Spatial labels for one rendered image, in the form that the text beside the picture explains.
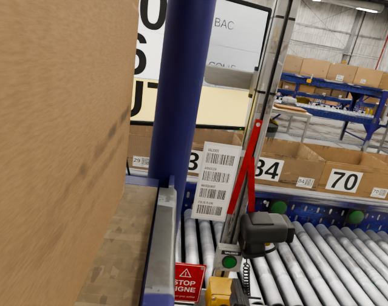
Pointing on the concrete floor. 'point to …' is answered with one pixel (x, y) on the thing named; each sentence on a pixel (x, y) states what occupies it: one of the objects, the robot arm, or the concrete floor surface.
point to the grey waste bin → (271, 130)
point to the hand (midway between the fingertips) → (237, 295)
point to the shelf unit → (156, 175)
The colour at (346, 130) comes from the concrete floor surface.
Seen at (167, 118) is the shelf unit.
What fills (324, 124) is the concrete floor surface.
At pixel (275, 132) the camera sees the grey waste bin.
